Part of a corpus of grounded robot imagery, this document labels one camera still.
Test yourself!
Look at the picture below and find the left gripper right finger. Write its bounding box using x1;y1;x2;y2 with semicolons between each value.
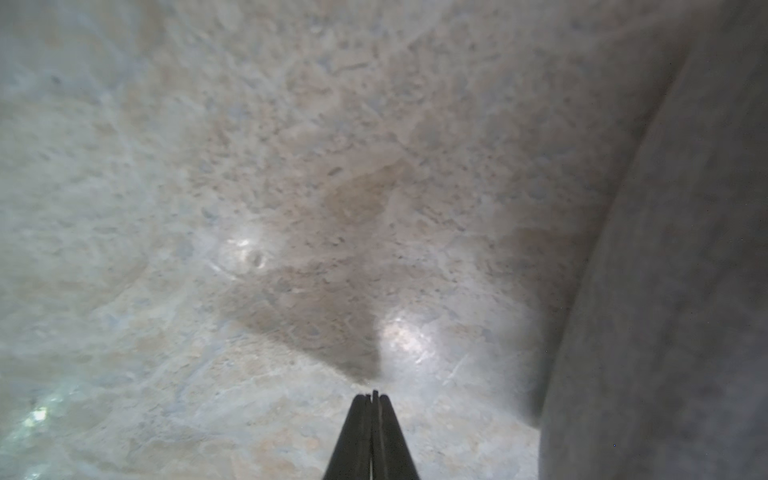
371;391;420;480

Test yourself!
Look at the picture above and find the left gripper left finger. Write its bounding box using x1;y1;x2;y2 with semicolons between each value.
323;394;372;480

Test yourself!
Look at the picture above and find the beige case with glasses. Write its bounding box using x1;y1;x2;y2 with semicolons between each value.
538;1;767;479

